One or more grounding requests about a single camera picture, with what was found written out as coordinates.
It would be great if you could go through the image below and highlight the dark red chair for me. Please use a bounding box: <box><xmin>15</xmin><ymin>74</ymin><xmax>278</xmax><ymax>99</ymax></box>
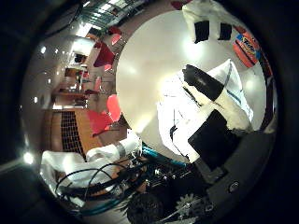
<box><xmin>93</xmin><ymin>41</ymin><xmax>116</xmax><ymax>68</ymax></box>

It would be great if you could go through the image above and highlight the wooden counter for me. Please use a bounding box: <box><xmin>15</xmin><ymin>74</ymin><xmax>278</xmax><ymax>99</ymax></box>
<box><xmin>52</xmin><ymin>88</ymin><xmax>92</xmax><ymax>108</ymax></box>

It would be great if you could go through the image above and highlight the orange labelled container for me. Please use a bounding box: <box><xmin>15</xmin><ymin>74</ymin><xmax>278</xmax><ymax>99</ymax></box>
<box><xmin>232</xmin><ymin>31</ymin><xmax>263</xmax><ymax>69</ymax></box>

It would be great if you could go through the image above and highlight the wooden cabinet with black grid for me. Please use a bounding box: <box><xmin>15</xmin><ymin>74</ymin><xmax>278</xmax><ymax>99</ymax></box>
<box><xmin>43</xmin><ymin>107</ymin><xmax>106</xmax><ymax>157</ymax></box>

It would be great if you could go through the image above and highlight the white cloth with blue stripes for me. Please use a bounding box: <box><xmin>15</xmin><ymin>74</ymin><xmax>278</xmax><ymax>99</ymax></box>
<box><xmin>157</xmin><ymin>59</ymin><xmax>255</xmax><ymax>157</ymax></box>

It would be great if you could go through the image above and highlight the black cable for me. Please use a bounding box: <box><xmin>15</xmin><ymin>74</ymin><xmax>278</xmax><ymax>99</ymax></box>
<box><xmin>55</xmin><ymin>161</ymin><xmax>149</xmax><ymax>202</ymax></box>

